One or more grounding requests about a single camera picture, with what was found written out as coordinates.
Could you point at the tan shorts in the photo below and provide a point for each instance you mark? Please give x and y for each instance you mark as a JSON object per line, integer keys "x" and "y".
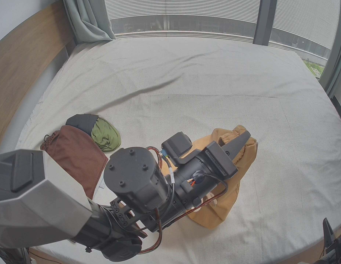
{"x": 228, "y": 202}

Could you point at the window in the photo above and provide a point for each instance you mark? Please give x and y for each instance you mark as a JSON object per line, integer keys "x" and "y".
{"x": 187, "y": 4}

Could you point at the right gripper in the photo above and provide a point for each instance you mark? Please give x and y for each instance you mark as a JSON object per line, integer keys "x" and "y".
{"x": 336, "y": 253}

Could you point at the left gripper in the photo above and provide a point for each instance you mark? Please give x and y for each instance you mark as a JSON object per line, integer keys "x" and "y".
{"x": 198, "y": 177}

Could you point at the black garment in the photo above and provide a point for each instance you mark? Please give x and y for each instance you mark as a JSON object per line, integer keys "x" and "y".
{"x": 79, "y": 121}

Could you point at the brown shorts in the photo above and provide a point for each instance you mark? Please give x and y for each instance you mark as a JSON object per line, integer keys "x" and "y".
{"x": 77, "y": 153}

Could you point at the green garment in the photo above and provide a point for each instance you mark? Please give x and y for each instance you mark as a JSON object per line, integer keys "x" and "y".
{"x": 105, "y": 135}

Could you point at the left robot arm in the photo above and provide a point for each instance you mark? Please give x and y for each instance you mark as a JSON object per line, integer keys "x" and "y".
{"x": 44, "y": 197}

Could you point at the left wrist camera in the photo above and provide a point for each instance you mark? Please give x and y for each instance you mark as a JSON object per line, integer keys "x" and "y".
{"x": 177, "y": 146}

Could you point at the bed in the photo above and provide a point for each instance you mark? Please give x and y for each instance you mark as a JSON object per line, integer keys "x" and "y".
{"x": 187, "y": 78}

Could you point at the grey-green curtain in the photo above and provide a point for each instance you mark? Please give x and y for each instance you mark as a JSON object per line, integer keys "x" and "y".
{"x": 85, "y": 15}
{"x": 336, "y": 65}

